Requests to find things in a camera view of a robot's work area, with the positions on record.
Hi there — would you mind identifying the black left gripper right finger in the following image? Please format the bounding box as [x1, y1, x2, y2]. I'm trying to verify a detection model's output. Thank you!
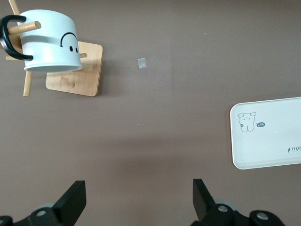
[192, 178, 236, 226]

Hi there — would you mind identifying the white smiley mug black handle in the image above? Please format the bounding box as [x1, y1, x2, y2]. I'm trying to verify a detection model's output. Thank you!
[0, 9, 84, 73]

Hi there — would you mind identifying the cream rabbit print tray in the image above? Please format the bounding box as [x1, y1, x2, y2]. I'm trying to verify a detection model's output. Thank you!
[230, 96, 301, 170]

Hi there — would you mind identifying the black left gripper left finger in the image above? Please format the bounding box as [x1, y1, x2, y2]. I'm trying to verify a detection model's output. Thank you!
[29, 180, 87, 226]

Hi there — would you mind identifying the wooden mug rack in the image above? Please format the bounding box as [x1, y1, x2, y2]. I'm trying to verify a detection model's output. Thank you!
[5, 0, 104, 97]

